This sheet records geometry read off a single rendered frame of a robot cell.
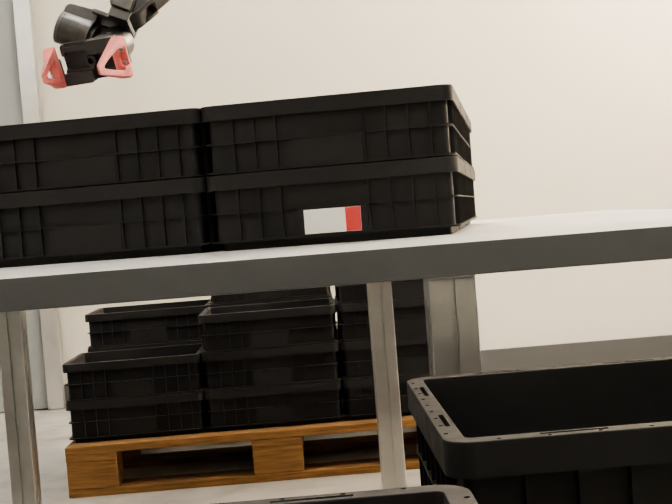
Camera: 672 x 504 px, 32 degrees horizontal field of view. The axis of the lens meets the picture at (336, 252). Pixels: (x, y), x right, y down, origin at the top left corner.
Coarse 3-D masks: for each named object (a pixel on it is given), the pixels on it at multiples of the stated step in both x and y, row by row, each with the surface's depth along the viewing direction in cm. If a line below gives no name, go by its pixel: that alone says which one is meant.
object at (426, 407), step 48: (432, 384) 102; (480, 384) 102; (528, 384) 103; (576, 384) 103; (624, 384) 103; (432, 432) 82; (480, 432) 103; (528, 432) 103; (576, 432) 74; (624, 432) 74; (432, 480) 90; (480, 480) 75; (528, 480) 74; (576, 480) 75; (624, 480) 75
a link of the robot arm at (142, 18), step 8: (112, 0) 195; (144, 0) 195; (152, 0) 196; (160, 0) 198; (168, 0) 201; (136, 8) 195; (144, 8) 196; (152, 8) 201; (160, 8) 201; (136, 16) 196; (144, 16) 199; (152, 16) 201; (136, 24) 199; (144, 24) 201
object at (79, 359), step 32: (96, 352) 361; (128, 352) 361; (160, 352) 361; (192, 352) 362; (96, 384) 334; (128, 384) 333; (160, 384) 334; (192, 384) 334; (96, 416) 334; (128, 416) 334; (160, 416) 334; (192, 416) 334
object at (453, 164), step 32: (416, 160) 178; (448, 160) 177; (224, 192) 184; (256, 192) 183; (288, 192) 182; (320, 192) 181; (352, 192) 181; (384, 192) 180; (416, 192) 179; (448, 192) 178; (224, 224) 184; (256, 224) 183; (288, 224) 182; (384, 224) 180; (416, 224) 179; (448, 224) 179
